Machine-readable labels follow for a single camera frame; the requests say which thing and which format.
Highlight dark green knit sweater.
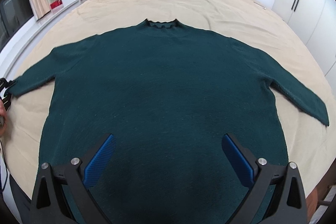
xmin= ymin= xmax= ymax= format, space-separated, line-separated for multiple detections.
xmin=9 ymin=20 xmax=329 ymax=223

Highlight person's hand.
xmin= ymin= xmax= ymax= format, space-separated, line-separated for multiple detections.
xmin=0 ymin=100 xmax=7 ymax=136

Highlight red box on shelf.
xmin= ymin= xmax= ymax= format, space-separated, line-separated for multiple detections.
xmin=50 ymin=0 xmax=63 ymax=10

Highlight white wardrobe black handles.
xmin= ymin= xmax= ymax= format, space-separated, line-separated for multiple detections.
xmin=271 ymin=0 xmax=336 ymax=77

